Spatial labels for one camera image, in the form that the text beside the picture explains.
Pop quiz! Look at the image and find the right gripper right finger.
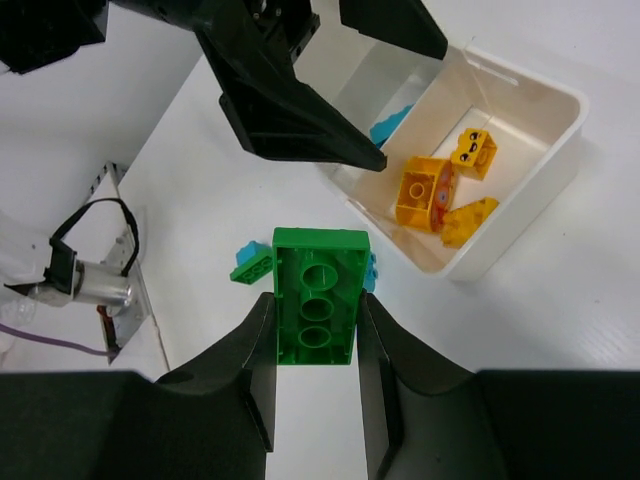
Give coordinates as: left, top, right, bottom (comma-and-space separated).
357, 293, 639, 479

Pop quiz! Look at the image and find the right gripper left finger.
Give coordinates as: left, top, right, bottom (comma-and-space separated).
1, 293, 277, 479

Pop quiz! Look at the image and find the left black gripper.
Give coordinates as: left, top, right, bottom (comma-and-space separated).
115, 0, 448, 172

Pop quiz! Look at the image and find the teal 2x4 lego brick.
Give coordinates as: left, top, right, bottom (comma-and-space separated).
369, 104, 413, 149

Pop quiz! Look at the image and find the yellow round face lego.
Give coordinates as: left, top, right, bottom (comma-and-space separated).
395, 156, 457, 234

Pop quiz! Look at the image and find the yellow square face lego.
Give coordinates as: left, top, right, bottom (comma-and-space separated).
450, 128, 497, 181

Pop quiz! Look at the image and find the green lego plate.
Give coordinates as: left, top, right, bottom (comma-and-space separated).
230, 256, 273, 285
272, 227, 370, 366

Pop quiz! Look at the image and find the yellow lego plate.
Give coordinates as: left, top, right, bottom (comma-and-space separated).
440, 197, 499, 248

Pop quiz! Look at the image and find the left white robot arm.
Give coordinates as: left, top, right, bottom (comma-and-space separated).
1, 1, 387, 308

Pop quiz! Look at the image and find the teal frog lily lego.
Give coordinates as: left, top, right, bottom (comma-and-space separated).
363, 252, 378, 293

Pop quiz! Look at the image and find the white three-compartment tray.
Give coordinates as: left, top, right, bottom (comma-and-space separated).
320, 43, 589, 281

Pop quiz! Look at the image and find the green lego plate under teal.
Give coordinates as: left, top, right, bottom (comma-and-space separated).
230, 256, 273, 285

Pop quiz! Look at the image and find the small teal lego brick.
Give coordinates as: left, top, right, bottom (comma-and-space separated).
235, 240, 270, 266

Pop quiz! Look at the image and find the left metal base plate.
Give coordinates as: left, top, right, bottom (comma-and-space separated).
77, 162, 168, 369

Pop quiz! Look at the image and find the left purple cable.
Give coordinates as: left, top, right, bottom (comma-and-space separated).
0, 322, 121, 359

